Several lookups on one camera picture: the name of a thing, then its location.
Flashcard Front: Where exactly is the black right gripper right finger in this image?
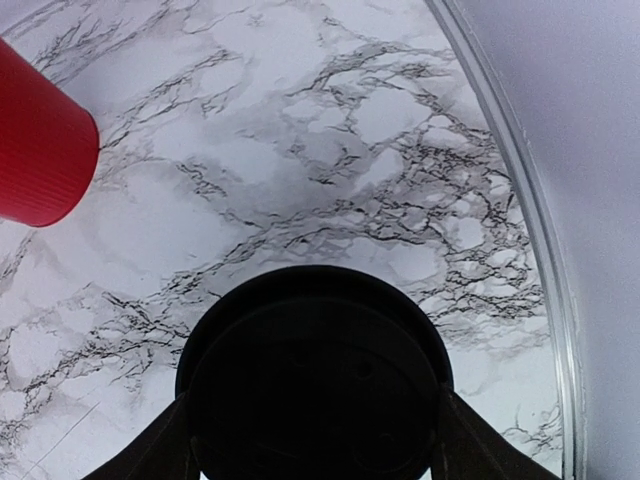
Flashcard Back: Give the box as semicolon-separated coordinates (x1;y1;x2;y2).
430;386;558;480

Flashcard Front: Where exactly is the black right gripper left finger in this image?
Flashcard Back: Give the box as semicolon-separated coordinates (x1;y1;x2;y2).
84;393;200;480

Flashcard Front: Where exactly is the black plastic cup lid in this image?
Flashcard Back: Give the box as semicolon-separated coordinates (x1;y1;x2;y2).
175;266;453;479

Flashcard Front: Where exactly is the red cylindrical holder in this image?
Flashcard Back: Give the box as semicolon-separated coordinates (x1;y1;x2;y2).
1;42;99;227

